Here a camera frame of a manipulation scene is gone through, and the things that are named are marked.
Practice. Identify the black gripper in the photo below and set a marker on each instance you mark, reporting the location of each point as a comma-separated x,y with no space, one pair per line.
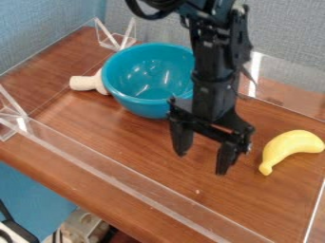
231,130

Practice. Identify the blue bowl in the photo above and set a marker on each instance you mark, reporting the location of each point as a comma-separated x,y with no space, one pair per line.
146,74

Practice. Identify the white and red toy mushroom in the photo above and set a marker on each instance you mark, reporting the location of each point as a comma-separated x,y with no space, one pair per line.
86,83

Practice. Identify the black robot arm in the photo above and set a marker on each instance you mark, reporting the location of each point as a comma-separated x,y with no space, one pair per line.
217,24

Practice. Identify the yellow toy banana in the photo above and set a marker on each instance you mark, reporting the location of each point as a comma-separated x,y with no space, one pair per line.
296,141

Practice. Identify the clear acrylic back barrier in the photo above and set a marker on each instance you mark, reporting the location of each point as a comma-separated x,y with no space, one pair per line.
286,84

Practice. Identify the clear acrylic barrier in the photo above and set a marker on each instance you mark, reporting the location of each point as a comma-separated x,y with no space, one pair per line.
286,84
138,205

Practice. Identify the white block under table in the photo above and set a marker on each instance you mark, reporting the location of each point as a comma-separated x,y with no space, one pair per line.
84,227

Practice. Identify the clear acrylic front barrier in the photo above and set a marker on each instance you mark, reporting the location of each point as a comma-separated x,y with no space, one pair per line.
138,205

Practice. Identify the clear acrylic corner bracket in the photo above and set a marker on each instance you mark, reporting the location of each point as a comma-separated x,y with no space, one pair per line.
116,41

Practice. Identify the clear acrylic left bracket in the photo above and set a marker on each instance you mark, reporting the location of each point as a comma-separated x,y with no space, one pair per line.
14,118

